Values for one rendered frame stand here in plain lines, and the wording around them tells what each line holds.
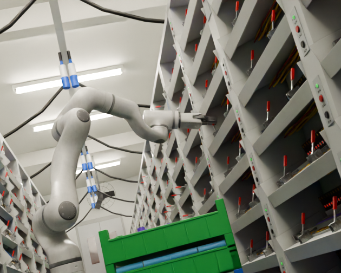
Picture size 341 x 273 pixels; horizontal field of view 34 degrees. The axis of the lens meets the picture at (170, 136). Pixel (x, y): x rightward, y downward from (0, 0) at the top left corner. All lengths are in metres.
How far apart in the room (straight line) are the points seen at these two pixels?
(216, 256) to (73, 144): 1.06
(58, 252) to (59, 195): 0.20
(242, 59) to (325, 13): 0.73
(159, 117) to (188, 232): 1.27
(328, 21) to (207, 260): 0.64
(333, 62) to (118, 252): 0.66
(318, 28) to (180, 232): 0.59
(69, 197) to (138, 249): 0.82
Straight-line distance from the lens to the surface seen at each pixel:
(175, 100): 3.52
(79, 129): 2.19
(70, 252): 2.07
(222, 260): 1.28
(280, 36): 1.60
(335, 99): 1.36
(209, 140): 2.72
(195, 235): 1.28
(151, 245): 1.29
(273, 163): 2.01
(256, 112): 2.05
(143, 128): 2.42
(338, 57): 1.31
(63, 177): 2.13
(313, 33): 1.41
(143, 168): 6.26
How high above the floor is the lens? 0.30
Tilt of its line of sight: 15 degrees up
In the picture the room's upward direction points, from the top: 14 degrees counter-clockwise
